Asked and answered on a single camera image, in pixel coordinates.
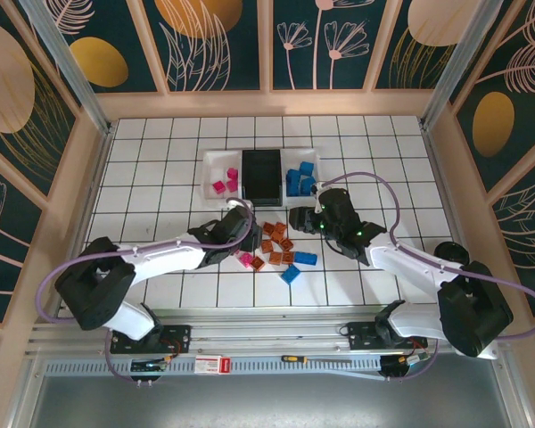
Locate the black plastic bin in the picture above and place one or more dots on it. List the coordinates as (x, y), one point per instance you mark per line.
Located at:
(260, 178)

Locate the aluminium frame post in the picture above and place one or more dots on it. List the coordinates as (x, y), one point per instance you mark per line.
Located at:
(69, 67)
(457, 67)

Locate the white plastic bin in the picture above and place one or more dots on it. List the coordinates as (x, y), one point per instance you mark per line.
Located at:
(294, 156)
(207, 169)

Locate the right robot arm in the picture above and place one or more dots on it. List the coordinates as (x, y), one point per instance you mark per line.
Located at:
(410, 263)

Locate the paper coffee cup black lid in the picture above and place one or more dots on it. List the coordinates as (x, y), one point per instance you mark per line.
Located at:
(450, 252)

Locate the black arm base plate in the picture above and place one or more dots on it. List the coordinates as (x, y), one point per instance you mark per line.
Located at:
(178, 339)
(361, 336)

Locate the red white label tag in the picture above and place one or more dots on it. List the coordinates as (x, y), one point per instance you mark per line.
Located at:
(211, 364)

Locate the aluminium table side rail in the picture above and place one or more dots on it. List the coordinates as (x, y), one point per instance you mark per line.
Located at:
(97, 187)
(442, 187)

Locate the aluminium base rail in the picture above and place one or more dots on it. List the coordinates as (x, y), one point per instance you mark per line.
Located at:
(267, 334)

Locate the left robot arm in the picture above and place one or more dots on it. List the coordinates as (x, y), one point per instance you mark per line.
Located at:
(169, 256)

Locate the long blue lego brick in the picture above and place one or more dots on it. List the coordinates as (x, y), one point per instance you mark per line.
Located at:
(305, 257)

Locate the yellow black screwdriver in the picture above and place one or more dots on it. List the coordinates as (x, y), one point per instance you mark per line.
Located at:
(290, 358)

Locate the small circuit board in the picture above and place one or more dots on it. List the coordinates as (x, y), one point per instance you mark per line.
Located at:
(147, 365)

